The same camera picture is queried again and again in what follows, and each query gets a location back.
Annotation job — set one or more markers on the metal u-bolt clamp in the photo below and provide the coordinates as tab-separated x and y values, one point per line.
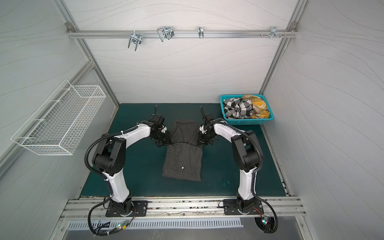
135	40

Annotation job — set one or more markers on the aluminium top cross rail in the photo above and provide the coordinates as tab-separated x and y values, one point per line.
179	34

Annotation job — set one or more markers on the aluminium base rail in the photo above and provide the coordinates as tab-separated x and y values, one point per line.
184	207

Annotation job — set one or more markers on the white slotted vent strip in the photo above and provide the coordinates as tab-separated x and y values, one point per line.
149	224

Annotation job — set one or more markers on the small metal ring clamp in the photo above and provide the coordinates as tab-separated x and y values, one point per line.
201	32

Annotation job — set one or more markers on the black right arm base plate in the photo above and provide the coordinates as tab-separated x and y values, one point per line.
231	207

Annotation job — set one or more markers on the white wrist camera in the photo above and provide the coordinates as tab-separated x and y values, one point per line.
202	129
163	129

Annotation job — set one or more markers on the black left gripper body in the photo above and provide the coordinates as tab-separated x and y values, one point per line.
162	138

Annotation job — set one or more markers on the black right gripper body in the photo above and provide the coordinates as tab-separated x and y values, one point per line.
204	139

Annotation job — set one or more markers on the yellow plaid shirt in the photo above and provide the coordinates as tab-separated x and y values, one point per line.
260	109

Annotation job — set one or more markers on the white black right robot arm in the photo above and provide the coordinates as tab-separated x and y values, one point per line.
247	156

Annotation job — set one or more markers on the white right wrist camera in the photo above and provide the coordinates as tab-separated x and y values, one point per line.
202	129

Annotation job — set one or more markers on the dark grey pinstriped shirt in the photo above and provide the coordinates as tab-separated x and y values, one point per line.
183	159

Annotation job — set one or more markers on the teal plastic laundry basket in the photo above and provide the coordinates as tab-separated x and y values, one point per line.
245	121

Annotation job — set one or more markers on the metal bracket with bolts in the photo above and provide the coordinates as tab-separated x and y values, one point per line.
274	33

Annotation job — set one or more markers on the white wire wall basket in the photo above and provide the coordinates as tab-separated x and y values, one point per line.
58	125

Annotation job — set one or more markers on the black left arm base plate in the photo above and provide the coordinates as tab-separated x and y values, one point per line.
139	208

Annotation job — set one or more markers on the metal double hook clamp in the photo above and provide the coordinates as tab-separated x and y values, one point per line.
165	32

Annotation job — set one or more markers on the black white checkered shirt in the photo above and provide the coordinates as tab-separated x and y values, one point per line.
237	108

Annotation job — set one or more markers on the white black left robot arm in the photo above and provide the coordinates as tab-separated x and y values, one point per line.
110	159

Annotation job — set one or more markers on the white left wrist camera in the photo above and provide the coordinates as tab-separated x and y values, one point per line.
163	129

